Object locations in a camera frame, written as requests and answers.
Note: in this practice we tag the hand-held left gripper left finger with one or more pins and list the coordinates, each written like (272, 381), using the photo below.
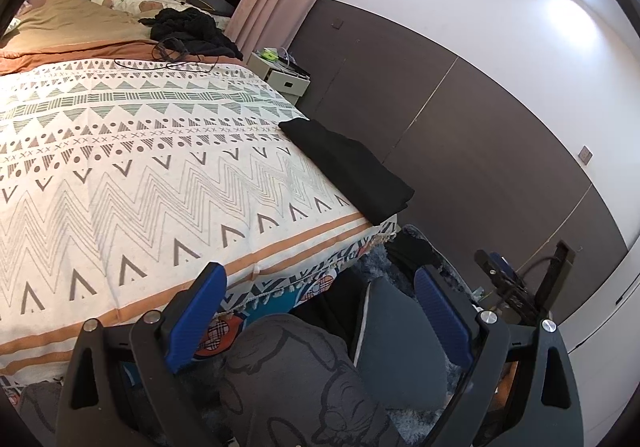
(192, 322)

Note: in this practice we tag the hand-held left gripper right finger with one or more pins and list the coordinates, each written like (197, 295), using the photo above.
(442, 317)

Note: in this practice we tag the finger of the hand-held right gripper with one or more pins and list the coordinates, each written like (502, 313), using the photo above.
(492, 264)

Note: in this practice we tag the black T-shirt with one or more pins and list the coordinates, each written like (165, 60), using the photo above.
(350, 167)

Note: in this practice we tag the pile of dark clothes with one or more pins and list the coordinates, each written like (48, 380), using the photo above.
(190, 29)

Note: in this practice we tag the dark cloth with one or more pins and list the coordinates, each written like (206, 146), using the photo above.
(420, 252)

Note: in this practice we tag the white patterned blanket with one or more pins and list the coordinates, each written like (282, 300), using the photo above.
(150, 152)

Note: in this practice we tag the white nightstand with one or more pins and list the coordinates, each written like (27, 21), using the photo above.
(287, 84)

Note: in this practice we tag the black flat device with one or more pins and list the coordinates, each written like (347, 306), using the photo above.
(296, 69)

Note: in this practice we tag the green item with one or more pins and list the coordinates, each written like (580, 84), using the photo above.
(270, 54)

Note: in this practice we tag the dark grey cushion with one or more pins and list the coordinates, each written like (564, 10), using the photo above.
(212, 1)

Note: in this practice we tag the tan and orange duvet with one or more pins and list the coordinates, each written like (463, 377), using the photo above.
(65, 22)

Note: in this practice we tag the wall switch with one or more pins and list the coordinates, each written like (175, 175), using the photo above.
(585, 154)

